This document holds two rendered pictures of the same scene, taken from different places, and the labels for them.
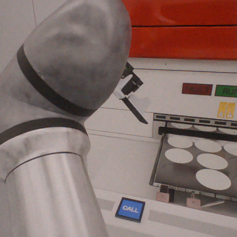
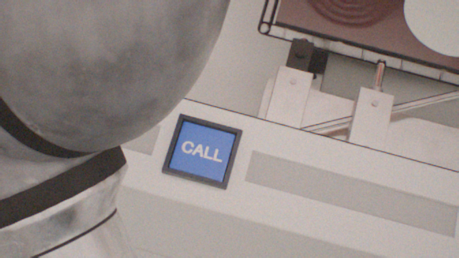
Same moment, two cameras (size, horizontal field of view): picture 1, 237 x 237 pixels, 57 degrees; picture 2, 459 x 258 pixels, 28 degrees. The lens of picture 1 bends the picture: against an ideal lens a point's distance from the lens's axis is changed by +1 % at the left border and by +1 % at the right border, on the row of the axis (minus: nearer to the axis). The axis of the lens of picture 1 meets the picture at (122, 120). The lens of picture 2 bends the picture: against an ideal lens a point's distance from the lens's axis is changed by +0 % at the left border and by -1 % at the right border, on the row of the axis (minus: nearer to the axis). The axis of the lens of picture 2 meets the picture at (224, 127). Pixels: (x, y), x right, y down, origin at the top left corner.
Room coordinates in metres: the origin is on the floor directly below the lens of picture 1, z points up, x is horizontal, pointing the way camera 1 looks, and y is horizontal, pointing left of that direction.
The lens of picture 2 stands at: (0.02, 0.04, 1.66)
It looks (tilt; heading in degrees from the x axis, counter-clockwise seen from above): 62 degrees down; 348
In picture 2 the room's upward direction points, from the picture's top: 11 degrees clockwise
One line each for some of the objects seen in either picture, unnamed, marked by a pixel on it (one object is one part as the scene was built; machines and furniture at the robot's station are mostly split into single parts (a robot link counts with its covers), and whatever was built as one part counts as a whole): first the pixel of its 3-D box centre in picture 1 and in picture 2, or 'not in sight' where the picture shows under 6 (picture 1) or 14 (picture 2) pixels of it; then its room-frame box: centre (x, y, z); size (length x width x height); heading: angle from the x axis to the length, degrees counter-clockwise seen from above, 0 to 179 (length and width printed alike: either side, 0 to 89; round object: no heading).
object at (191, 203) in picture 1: (193, 213); (367, 132); (0.42, -0.18, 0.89); 0.08 x 0.03 x 0.03; 164
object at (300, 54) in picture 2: (163, 191); (298, 59); (0.50, -0.12, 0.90); 0.04 x 0.02 x 0.03; 164
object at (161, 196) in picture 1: (161, 206); (285, 110); (0.44, -0.10, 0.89); 0.08 x 0.03 x 0.03; 164
